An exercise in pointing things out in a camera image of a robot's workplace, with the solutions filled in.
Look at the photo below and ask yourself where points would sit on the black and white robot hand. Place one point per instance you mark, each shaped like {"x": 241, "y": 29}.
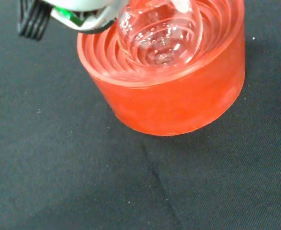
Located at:
{"x": 82, "y": 9}

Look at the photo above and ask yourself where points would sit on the black bench cloth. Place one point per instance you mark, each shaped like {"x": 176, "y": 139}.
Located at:
{"x": 59, "y": 155}

